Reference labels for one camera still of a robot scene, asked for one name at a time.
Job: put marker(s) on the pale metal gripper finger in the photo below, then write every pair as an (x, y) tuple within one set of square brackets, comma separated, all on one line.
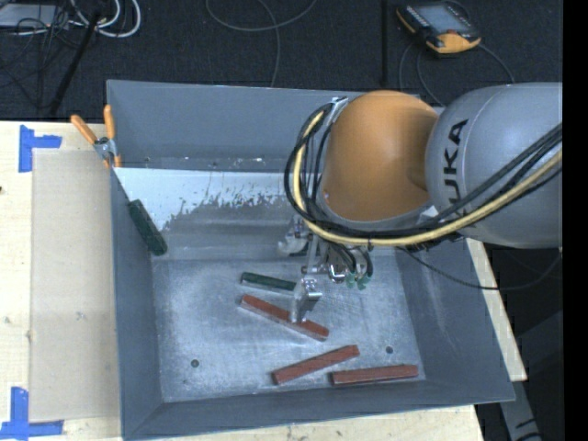
[(307, 286), (313, 298)]

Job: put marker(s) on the dark green flat block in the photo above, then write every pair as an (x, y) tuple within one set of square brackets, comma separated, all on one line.
[(268, 281), (148, 229)]

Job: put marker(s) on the red-brown flat block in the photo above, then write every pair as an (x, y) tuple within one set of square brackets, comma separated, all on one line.
[(264, 308), (374, 375), (317, 365)]

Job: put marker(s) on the grey metal bin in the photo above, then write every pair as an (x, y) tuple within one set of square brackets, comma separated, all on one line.
[(216, 338)]

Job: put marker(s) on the pale wood flat board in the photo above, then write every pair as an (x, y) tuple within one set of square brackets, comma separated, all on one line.
[(69, 269)]

